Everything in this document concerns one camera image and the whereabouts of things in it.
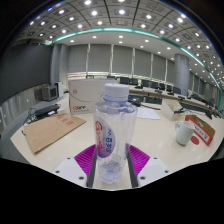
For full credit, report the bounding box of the grey box monitor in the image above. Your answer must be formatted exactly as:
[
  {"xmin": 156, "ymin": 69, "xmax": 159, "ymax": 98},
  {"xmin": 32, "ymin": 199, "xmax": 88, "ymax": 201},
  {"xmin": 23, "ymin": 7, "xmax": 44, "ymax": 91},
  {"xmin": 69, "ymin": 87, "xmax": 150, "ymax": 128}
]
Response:
[{"xmin": 40, "ymin": 83, "xmax": 59, "ymax": 102}]

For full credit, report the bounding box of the clear plastic water bottle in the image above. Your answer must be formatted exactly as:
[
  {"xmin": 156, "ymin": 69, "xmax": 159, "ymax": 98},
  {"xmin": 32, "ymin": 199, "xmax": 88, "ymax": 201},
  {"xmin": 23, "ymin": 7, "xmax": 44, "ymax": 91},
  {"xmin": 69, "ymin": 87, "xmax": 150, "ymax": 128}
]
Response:
[{"xmin": 92, "ymin": 83, "xmax": 138, "ymax": 185}]

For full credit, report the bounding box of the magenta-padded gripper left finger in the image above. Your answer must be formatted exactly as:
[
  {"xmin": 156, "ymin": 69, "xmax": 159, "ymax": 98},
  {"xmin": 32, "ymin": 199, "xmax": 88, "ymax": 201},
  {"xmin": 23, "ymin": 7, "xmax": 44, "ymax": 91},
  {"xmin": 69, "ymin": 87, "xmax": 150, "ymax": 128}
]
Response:
[{"xmin": 53, "ymin": 143, "xmax": 98, "ymax": 188}]

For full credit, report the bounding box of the row of black office chairs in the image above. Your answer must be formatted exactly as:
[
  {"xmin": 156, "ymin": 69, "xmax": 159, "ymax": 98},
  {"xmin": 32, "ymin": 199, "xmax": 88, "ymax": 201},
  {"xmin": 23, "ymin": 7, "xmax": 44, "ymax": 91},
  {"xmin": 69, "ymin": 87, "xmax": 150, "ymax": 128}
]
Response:
[{"xmin": 106, "ymin": 75, "xmax": 188, "ymax": 96}]

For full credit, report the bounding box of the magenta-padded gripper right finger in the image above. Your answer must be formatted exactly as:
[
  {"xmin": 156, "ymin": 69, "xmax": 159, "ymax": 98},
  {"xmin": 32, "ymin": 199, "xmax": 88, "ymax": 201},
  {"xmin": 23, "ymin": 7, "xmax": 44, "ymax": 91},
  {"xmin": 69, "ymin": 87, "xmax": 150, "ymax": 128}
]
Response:
[{"xmin": 125, "ymin": 144, "xmax": 170, "ymax": 189}]

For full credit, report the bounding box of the white ceramic mug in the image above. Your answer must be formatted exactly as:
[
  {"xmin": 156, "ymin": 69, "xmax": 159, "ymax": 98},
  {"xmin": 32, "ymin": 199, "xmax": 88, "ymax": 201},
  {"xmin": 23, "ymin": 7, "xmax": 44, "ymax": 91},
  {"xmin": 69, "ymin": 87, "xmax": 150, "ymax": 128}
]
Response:
[{"xmin": 175, "ymin": 119, "xmax": 196, "ymax": 147}]

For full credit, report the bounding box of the large white cardboard box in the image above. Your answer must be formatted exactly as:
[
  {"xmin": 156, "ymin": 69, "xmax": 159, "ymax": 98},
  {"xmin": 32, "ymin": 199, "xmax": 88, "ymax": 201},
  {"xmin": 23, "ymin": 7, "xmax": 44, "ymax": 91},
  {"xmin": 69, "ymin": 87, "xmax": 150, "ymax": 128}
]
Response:
[{"xmin": 67, "ymin": 78, "xmax": 118, "ymax": 115}]

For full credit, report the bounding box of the brown cardboard box red flap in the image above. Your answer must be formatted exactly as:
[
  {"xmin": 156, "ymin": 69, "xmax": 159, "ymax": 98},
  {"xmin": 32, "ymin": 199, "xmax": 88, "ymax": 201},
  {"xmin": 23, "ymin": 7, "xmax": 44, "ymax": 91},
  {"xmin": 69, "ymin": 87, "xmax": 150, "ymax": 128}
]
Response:
[{"xmin": 184, "ymin": 114, "xmax": 217, "ymax": 147}]

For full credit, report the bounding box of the group of round ceiling lights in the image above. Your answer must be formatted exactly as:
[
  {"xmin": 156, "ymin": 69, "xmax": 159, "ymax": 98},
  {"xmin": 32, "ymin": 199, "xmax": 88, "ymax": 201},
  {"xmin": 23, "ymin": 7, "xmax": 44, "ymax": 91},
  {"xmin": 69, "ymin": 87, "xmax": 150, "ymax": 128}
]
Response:
[{"xmin": 19, "ymin": 0, "xmax": 224, "ymax": 84}]

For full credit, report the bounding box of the flat black device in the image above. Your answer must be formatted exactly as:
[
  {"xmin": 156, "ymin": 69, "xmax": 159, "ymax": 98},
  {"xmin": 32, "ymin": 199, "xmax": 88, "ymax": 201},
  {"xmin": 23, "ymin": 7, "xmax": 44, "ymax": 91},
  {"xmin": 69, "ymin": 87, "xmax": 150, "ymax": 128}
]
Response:
[{"xmin": 33, "ymin": 103, "xmax": 61, "ymax": 118}]

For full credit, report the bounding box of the black desk bag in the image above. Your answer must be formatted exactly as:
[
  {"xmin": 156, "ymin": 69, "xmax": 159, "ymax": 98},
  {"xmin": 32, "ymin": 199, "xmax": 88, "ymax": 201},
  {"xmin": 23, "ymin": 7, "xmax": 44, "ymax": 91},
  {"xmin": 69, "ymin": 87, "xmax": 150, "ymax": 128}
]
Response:
[{"xmin": 128, "ymin": 95, "xmax": 143, "ymax": 108}]

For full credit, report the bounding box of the flat round red coaster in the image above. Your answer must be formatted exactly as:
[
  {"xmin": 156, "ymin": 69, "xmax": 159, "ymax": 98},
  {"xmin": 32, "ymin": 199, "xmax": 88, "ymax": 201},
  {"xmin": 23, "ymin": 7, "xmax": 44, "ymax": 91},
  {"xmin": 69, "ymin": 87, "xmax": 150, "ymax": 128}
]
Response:
[{"xmin": 190, "ymin": 135, "xmax": 200, "ymax": 146}]

